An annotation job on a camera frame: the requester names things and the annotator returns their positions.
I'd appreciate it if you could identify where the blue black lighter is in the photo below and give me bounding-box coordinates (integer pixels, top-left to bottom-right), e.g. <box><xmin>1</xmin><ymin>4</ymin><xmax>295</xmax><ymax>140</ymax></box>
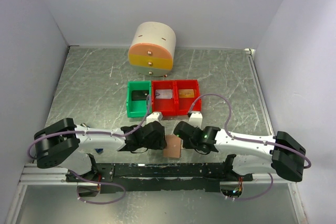
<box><xmin>80</xmin><ymin>123</ymin><xmax>103</xmax><ymax>154</ymax></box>

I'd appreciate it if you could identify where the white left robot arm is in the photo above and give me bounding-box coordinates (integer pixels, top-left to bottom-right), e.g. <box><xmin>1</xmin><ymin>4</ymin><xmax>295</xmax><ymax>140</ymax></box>
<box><xmin>33</xmin><ymin>118</ymin><xmax>166</xmax><ymax>182</ymax></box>

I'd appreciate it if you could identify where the right red plastic bin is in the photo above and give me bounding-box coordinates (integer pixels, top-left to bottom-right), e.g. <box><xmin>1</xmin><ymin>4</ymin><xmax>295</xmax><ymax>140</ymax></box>
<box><xmin>176</xmin><ymin>79</ymin><xmax>200</xmax><ymax>116</ymax></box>

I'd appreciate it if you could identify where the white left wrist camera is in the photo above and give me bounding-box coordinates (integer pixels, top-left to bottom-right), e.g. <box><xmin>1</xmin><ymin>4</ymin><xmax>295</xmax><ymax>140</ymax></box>
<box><xmin>146</xmin><ymin>112</ymin><xmax>163</xmax><ymax>124</ymax></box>

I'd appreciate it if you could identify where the silver purple credit card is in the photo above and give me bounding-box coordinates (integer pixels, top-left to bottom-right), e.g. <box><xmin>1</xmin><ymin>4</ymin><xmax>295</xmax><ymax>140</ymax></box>
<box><xmin>155</xmin><ymin>89</ymin><xmax>173</xmax><ymax>100</ymax></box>

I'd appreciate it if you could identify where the aluminium frame rail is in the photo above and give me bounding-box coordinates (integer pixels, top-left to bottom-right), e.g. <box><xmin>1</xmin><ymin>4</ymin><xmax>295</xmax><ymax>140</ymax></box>
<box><xmin>19</xmin><ymin>163</ymin><xmax>294</xmax><ymax>185</ymax></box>

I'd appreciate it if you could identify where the gold credit card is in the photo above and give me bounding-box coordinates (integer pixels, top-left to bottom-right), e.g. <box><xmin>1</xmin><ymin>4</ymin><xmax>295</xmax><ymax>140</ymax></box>
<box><xmin>178</xmin><ymin>89</ymin><xmax>195</xmax><ymax>99</ymax></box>

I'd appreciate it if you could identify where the black credit card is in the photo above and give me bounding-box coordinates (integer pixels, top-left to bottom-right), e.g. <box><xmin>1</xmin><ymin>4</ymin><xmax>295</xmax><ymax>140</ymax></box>
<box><xmin>131</xmin><ymin>90</ymin><xmax>149</xmax><ymax>101</ymax></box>

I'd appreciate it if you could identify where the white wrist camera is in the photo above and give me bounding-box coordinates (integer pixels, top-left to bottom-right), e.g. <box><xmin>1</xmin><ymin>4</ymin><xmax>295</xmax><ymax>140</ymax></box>
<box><xmin>146</xmin><ymin>112</ymin><xmax>163</xmax><ymax>124</ymax></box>
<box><xmin>188</xmin><ymin>111</ymin><xmax>203</xmax><ymax>129</ymax></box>

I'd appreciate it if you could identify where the middle red plastic bin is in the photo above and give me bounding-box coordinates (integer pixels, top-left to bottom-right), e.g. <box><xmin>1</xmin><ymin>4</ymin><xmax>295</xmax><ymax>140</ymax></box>
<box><xmin>151</xmin><ymin>80</ymin><xmax>177</xmax><ymax>116</ymax></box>

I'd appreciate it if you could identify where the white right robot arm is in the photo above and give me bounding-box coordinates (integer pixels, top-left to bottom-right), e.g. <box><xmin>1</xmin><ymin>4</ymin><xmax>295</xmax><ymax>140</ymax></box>
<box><xmin>174</xmin><ymin>121</ymin><xmax>306</xmax><ymax>182</ymax></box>

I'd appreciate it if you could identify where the round cream drawer cabinet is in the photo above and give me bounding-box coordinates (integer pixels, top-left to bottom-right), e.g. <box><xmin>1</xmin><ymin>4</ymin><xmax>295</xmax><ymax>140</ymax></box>
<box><xmin>128</xmin><ymin>22</ymin><xmax>176</xmax><ymax>77</ymax></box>

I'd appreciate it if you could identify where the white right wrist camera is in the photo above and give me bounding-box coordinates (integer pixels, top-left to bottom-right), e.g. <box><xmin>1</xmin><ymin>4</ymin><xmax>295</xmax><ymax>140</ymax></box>
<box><xmin>188</xmin><ymin>111</ymin><xmax>203</xmax><ymax>129</ymax></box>

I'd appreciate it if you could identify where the green plastic bin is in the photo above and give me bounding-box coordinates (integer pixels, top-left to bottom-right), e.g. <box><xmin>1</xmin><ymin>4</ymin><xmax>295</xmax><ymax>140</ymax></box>
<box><xmin>126</xmin><ymin>81</ymin><xmax>151</xmax><ymax>118</ymax></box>

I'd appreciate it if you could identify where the tan leather card holder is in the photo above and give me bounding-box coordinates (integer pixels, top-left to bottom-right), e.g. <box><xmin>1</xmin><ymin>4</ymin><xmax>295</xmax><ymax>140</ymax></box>
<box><xmin>163</xmin><ymin>135</ymin><xmax>181</xmax><ymax>158</ymax></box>

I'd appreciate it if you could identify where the red plastic bin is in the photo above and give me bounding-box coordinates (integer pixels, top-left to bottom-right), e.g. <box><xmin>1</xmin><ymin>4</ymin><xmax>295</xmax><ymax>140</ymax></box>
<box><xmin>151</xmin><ymin>80</ymin><xmax>177</xmax><ymax>116</ymax></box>
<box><xmin>176</xmin><ymin>79</ymin><xmax>200</xmax><ymax>116</ymax></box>

